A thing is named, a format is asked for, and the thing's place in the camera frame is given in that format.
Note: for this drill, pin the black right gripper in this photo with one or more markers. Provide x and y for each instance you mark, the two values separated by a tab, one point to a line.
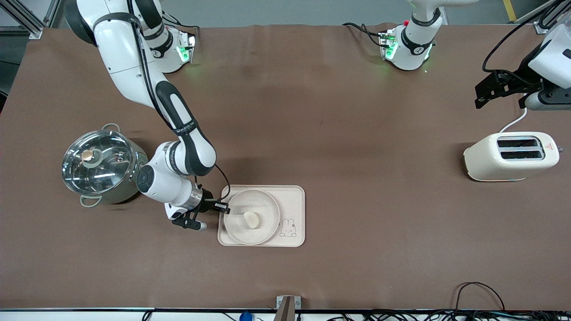
207	200

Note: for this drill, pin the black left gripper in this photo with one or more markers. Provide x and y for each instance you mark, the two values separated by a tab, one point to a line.
525	76

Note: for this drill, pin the small white bun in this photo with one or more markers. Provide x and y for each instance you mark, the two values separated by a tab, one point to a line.
251	220

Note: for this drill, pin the round cream plate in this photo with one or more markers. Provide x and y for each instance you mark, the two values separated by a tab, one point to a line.
254	200

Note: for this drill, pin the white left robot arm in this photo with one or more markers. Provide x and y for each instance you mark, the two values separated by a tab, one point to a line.
412	49

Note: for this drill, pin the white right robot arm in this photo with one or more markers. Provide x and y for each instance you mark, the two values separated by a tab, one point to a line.
129	49

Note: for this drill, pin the cream rabbit print tray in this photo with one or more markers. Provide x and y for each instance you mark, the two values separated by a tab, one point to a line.
292	200

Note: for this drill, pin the cream two-slot toaster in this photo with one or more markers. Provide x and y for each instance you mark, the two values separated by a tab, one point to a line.
508	162

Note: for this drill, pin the steel electric cooking pot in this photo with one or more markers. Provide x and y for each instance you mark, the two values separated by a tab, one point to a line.
127	187

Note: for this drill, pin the blue round plug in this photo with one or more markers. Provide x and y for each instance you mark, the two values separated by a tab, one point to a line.
246	317

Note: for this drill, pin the glass pot lid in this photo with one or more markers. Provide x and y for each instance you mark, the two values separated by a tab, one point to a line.
96	162

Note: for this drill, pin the aluminium frame profile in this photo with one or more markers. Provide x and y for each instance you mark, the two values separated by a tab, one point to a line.
542	27
26	22

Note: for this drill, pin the grey metal camera bracket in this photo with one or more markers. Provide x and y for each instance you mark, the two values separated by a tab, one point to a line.
288	305

